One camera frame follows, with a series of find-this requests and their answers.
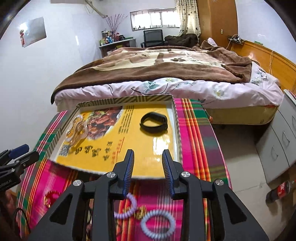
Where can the floral curtain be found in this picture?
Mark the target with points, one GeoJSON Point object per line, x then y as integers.
{"type": "Point", "coordinates": [188, 13]}

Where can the brown blanket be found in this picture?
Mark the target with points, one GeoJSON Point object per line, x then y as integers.
{"type": "Point", "coordinates": [201, 62]}

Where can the dried branch bouquet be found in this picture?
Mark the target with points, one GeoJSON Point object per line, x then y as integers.
{"type": "Point", "coordinates": [114, 21]}

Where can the wooden wardrobe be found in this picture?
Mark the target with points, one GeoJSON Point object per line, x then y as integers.
{"type": "Point", "coordinates": [218, 20]}

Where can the black office chair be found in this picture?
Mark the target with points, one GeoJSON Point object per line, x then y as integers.
{"type": "Point", "coordinates": [153, 38]}

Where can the window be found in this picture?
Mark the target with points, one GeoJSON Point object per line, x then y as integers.
{"type": "Point", "coordinates": [154, 19]}

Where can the black fitness band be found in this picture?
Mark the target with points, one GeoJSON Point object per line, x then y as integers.
{"type": "Point", "coordinates": [153, 122]}

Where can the wooden headboard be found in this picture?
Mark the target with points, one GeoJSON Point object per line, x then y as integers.
{"type": "Point", "coordinates": [271, 61]}

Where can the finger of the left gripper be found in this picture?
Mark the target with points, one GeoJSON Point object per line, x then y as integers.
{"type": "Point", "coordinates": [8, 155]}
{"type": "Point", "coordinates": [24, 162]}

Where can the striped cardboard tray box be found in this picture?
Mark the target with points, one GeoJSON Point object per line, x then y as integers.
{"type": "Point", "coordinates": [113, 128]}

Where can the dark wooden desk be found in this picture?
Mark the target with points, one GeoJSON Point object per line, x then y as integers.
{"type": "Point", "coordinates": [108, 48]}

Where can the person left hand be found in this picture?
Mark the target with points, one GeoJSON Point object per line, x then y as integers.
{"type": "Point", "coordinates": [8, 206]}

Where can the grey drawer nightstand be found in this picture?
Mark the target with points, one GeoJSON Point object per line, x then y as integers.
{"type": "Point", "coordinates": [276, 148]}

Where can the plaid pink green tablecloth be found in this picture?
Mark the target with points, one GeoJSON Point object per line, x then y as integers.
{"type": "Point", "coordinates": [44, 181]}

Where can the cola bottle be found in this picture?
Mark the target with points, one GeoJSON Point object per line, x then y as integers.
{"type": "Point", "coordinates": [280, 191]}

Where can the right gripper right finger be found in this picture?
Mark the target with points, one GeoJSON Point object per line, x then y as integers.
{"type": "Point", "coordinates": [229, 217]}

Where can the silver wall poster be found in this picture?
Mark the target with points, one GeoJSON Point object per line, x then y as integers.
{"type": "Point", "coordinates": [32, 31]}

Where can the bed with white sheet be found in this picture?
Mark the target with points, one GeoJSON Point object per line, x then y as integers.
{"type": "Point", "coordinates": [252, 103]}

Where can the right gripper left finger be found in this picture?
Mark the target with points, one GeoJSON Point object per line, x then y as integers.
{"type": "Point", "coordinates": [67, 217]}

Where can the dark clothes pile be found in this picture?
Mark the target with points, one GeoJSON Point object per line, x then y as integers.
{"type": "Point", "coordinates": [184, 40]}

